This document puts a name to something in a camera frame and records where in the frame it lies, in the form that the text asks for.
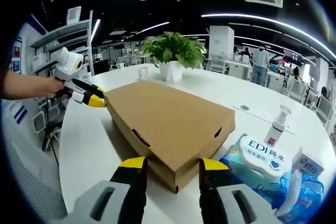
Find blue white wall poster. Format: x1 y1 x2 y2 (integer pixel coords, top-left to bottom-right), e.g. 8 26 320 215
9 34 30 127

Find green potted plant white pot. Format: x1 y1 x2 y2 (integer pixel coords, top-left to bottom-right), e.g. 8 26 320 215
140 31 206 82

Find long curved ceiling strip light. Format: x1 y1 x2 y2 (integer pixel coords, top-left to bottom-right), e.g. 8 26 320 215
201 13 336 59

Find purple wall screen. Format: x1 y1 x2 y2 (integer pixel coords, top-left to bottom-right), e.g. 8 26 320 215
283 47 303 64

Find small white blue carton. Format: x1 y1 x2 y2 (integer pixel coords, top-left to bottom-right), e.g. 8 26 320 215
291 147 326 180

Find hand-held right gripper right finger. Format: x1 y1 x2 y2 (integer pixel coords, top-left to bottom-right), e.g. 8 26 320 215
198 157 279 224

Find grey mesh office chair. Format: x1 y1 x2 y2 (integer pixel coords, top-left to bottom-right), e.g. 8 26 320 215
2 119 68 221

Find group of white office chairs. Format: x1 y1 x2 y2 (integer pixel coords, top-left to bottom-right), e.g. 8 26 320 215
207 53 336 127

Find small white printed cup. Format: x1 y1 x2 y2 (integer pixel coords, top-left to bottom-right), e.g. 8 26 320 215
138 66 149 81

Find blue soft tissue pack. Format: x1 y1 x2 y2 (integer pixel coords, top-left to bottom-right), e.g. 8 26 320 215
277 168 325 218

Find brown cardboard shoe box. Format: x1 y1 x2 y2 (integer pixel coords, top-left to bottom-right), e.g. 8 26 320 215
103 81 236 195

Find person's left hand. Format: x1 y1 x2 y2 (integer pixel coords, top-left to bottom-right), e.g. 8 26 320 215
38 76 68 99

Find white blue soft wipes pack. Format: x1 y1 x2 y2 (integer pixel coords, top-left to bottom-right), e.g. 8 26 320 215
218 133 293 205

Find short ceiling strip light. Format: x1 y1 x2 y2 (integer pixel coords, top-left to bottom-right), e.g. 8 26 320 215
135 21 171 35

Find small white box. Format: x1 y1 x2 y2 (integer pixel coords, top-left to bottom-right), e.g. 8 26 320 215
263 104 292 146

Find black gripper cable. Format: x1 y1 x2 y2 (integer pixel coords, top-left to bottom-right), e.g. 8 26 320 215
45 97 60 168

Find white metal shelf rack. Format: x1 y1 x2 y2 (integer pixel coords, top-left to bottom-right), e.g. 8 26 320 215
29 6 95 77

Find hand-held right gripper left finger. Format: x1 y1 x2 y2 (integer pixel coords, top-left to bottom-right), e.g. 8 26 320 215
65 155 149 224

